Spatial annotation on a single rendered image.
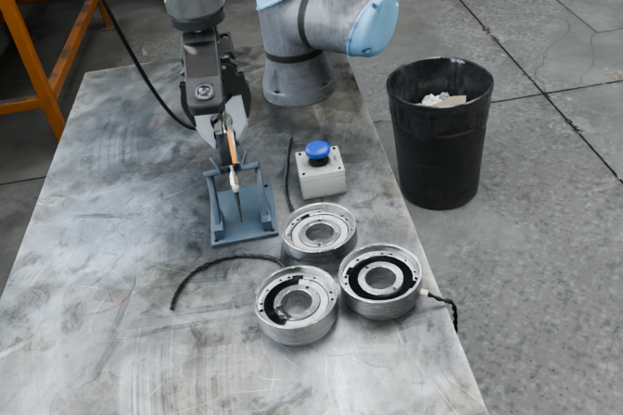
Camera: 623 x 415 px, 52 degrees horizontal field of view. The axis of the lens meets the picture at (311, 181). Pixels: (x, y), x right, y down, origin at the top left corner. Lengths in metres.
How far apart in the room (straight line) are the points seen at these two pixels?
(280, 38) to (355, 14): 0.17
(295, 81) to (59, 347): 0.64
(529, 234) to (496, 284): 0.25
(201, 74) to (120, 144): 0.47
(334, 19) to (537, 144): 1.56
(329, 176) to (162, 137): 0.39
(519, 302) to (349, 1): 1.12
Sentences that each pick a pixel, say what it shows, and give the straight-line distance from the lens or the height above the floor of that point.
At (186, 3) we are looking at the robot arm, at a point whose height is 1.15.
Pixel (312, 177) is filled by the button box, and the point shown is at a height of 0.84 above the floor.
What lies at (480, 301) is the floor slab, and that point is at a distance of 1.92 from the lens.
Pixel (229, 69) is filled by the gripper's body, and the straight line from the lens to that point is 0.86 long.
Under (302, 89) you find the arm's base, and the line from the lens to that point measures 1.23.
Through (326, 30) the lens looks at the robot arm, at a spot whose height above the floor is 0.97.
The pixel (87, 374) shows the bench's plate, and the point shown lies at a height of 0.80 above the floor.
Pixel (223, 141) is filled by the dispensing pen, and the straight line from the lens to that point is 0.92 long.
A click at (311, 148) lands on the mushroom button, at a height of 0.87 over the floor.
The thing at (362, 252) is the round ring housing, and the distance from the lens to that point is 0.85.
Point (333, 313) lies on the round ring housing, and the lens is 0.78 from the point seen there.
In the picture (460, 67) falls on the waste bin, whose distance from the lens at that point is 2.21.
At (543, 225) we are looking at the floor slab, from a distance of 2.18.
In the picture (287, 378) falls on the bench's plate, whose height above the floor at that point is 0.80.
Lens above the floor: 1.41
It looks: 36 degrees down
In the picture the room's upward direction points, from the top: 8 degrees counter-clockwise
